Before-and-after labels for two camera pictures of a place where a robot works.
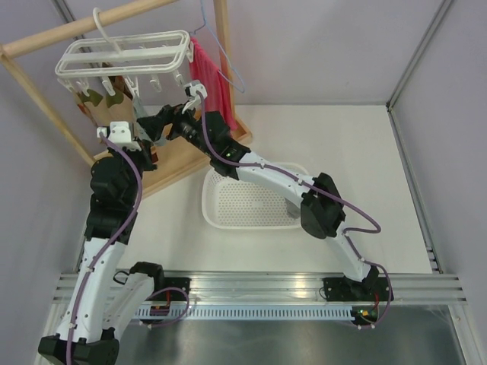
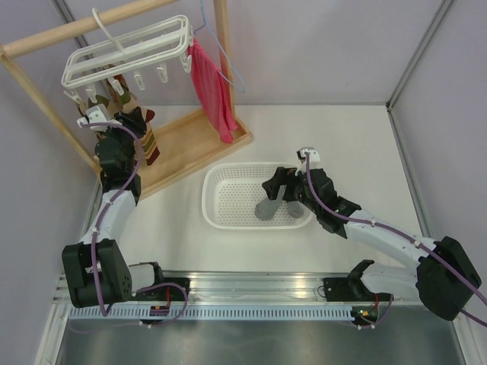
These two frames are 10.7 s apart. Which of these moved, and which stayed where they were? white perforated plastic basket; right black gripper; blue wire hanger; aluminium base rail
Moved: right black gripper
Stayed: aluminium base rail; blue wire hanger; white perforated plastic basket
